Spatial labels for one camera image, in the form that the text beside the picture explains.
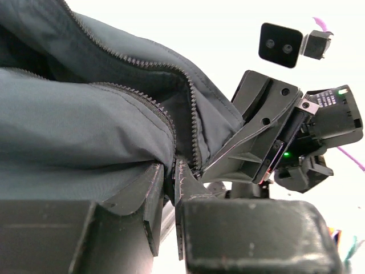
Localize grey gradient zip jacket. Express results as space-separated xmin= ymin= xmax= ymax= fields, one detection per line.
xmin=1 ymin=1 xmax=244 ymax=202

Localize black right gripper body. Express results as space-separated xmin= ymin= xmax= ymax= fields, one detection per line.
xmin=253 ymin=84 xmax=364 ymax=195

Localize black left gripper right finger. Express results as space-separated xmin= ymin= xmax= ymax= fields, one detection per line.
xmin=175 ymin=159 xmax=343 ymax=273

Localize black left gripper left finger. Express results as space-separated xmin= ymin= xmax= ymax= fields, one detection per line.
xmin=1 ymin=163 xmax=164 ymax=273

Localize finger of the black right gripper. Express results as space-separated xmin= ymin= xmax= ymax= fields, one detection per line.
xmin=231 ymin=70 xmax=303 ymax=126
xmin=201 ymin=112 xmax=290 ymax=183

